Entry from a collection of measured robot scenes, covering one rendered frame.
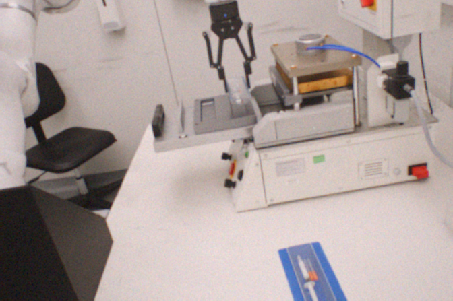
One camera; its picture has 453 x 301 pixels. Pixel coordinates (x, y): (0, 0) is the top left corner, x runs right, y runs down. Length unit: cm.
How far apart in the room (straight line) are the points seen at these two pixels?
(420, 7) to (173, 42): 177
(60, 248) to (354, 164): 72
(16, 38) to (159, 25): 148
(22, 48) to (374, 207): 98
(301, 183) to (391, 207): 23
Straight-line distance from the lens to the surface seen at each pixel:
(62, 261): 88
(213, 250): 102
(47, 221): 84
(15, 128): 106
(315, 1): 254
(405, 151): 115
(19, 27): 119
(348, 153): 109
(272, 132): 102
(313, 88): 106
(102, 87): 274
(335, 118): 104
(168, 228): 113
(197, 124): 106
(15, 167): 103
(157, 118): 113
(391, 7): 102
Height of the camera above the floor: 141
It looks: 25 degrees down
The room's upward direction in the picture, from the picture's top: 10 degrees counter-clockwise
